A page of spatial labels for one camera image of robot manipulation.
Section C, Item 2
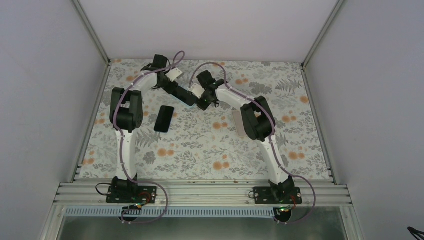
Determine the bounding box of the aluminium mounting rail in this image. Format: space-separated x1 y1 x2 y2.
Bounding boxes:
53 179 353 207

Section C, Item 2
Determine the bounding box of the floral patterned table mat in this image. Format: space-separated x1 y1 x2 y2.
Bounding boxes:
79 59 330 181

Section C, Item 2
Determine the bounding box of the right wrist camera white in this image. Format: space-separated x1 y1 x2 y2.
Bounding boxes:
189 83 205 99

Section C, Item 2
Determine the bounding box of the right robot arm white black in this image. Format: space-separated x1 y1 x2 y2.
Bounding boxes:
190 70 295 204

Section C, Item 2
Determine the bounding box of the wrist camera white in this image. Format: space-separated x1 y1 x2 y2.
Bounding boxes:
165 67 183 82
189 83 205 99

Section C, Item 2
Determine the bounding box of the right aluminium frame post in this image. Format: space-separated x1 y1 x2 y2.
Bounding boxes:
301 0 345 70

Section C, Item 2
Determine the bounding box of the beige phone case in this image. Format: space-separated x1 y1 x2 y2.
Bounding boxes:
232 110 247 138

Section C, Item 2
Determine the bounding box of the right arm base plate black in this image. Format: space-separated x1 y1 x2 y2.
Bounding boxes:
252 186 303 205

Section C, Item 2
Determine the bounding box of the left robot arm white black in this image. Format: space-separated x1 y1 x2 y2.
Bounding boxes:
110 55 181 203

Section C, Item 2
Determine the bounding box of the aluminium frame post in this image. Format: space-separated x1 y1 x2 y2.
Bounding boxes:
301 0 345 70
71 0 111 65

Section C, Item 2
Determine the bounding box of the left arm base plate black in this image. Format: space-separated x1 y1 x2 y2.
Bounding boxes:
105 185 157 205

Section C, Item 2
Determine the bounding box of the slotted cable duct grey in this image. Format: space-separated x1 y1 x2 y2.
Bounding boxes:
64 206 274 218

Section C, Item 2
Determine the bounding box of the black cable at corner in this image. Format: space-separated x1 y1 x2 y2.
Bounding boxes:
407 226 424 240

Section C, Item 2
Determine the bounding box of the dark blue phone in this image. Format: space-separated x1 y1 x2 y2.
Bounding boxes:
154 105 175 133

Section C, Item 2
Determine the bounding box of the left aluminium frame post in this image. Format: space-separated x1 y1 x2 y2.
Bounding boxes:
71 0 111 65

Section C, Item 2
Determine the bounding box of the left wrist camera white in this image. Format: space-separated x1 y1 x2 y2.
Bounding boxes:
165 67 183 82

